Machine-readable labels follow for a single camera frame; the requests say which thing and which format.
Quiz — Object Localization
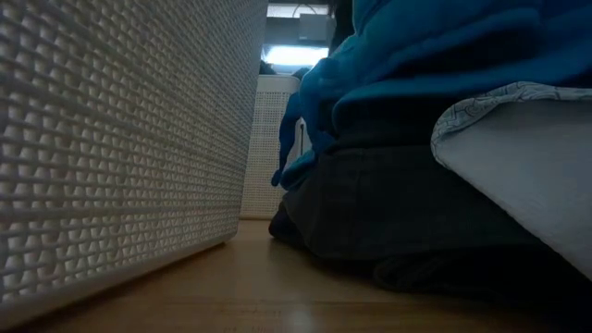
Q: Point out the dark grey shirt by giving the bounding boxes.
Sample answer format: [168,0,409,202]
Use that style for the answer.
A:
[268,138,592,306]

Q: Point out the blue fleece cloth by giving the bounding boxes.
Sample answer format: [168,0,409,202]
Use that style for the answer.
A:
[270,0,592,191]

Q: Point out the light blue patterned cloth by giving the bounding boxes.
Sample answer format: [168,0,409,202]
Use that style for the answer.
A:
[429,81,592,282]

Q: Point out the white perforated plastic basket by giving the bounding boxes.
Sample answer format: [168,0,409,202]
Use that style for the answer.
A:
[0,0,270,332]
[239,74,305,221]

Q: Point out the bright ceiling light panel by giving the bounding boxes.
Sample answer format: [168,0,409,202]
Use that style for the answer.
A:
[265,44,330,68]

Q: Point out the grey ceiling box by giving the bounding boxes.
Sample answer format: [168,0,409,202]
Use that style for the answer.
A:
[298,13,338,45]

